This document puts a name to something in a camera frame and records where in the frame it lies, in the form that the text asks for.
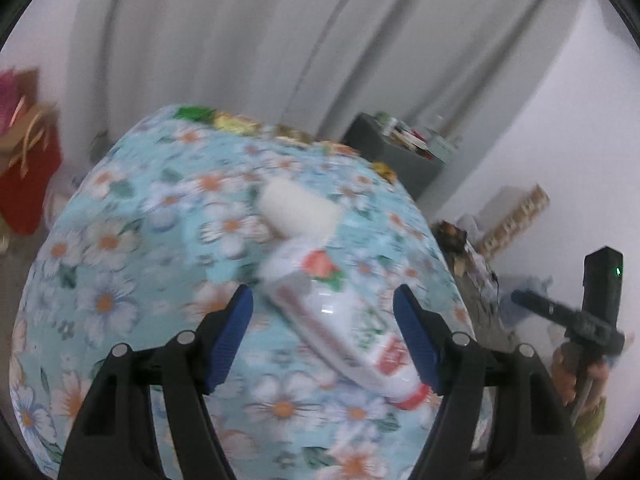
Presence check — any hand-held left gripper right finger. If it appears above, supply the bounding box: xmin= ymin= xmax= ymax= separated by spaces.
xmin=392 ymin=284 xmax=587 ymax=480

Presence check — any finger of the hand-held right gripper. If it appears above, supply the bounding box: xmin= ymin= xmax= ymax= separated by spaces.
xmin=510 ymin=288 xmax=559 ymax=322

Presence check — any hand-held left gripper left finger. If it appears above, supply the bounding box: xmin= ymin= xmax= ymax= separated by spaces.
xmin=57 ymin=284 xmax=254 ymax=480

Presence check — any white strawberry print bottle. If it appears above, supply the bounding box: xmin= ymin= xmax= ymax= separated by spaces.
xmin=259 ymin=237 xmax=434 ymax=412

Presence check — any person's right hand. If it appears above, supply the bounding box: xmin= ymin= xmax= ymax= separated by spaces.
xmin=551 ymin=344 xmax=612 ymax=407

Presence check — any patterned paper roll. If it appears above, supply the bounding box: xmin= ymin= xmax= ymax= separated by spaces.
xmin=479 ymin=184 xmax=552 ymax=262

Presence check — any brown box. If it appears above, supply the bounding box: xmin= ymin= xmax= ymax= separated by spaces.
xmin=431 ymin=219 xmax=470 ymax=263

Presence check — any floral tablecloth table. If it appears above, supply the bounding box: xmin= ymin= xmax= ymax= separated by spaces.
xmin=9 ymin=104 xmax=494 ymax=480

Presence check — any green paper box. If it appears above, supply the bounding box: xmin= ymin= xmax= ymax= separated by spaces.
xmin=429 ymin=136 xmax=459 ymax=163

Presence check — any grey cabinet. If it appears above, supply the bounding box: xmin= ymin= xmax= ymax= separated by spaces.
xmin=342 ymin=112 xmax=452 ymax=202

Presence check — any gold candy wrapper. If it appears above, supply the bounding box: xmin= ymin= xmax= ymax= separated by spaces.
xmin=214 ymin=112 xmax=262 ymax=134

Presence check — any green candy wrapper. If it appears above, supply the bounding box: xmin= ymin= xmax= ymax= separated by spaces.
xmin=176 ymin=104 xmax=212 ymax=122

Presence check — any red gift bag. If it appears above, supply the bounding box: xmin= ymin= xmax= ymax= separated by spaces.
xmin=0 ymin=104 xmax=64 ymax=237

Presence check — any white curtain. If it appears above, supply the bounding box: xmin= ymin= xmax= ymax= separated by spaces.
xmin=65 ymin=0 xmax=587 ymax=173

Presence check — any pink gift bag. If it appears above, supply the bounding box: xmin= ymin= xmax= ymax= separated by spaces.
xmin=0 ymin=67 xmax=42 ymax=133

